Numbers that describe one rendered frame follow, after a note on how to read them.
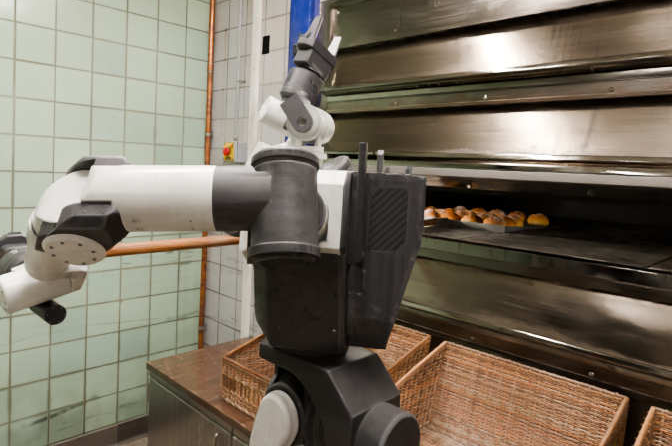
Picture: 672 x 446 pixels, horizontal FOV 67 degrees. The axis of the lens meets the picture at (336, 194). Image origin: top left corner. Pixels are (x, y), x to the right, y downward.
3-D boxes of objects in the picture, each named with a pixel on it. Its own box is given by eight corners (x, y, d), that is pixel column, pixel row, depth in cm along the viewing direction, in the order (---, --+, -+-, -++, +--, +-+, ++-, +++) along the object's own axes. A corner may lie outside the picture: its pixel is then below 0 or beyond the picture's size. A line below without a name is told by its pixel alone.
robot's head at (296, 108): (336, 131, 93) (315, 95, 94) (327, 127, 85) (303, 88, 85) (308, 149, 94) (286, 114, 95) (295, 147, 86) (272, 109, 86)
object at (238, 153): (234, 162, 259) (235, 142, 259) (246, 162, 252) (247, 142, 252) (222, 161, 254) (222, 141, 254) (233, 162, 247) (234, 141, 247)
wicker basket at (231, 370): (315, 364, 214) (318, 299, 213) (430, 413, 176) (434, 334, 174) (216, 398, 179) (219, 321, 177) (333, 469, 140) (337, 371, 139)
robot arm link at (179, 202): (16, 221, 61) (207, 220, 62) (48, 140, 68) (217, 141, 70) (54, 267, 70) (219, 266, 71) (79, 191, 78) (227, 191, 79)
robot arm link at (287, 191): (220, 256, 72) (317, 255, 73) (208, 242, 63) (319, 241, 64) (224, 178, 75) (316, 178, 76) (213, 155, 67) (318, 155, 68)
